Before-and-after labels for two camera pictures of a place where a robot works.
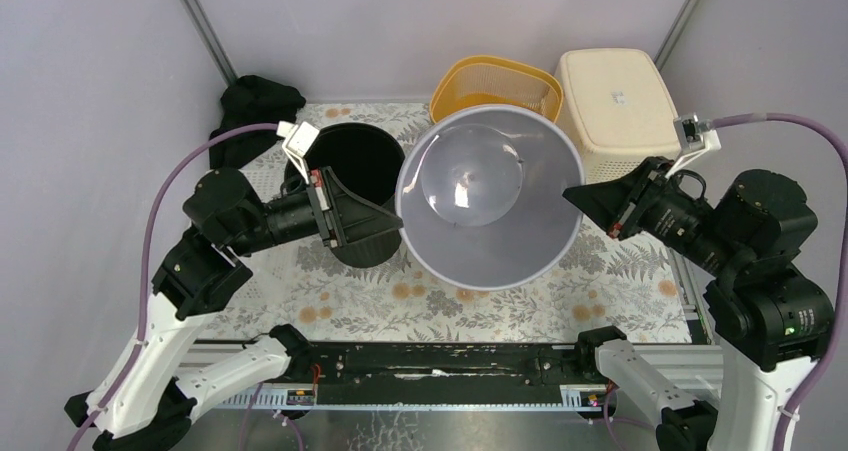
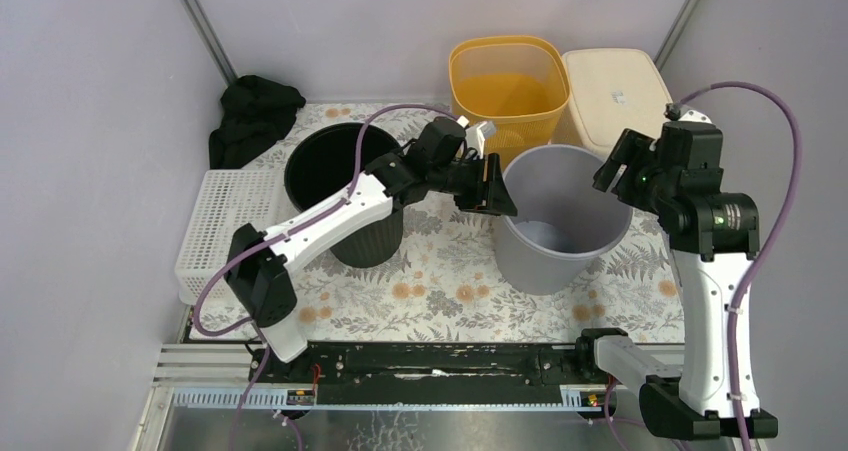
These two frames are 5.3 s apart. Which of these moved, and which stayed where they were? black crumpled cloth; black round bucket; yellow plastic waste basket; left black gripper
Moved: left black gripper; yellow plastic waste basket
Stayed: black crumpled cloth; black round bucket
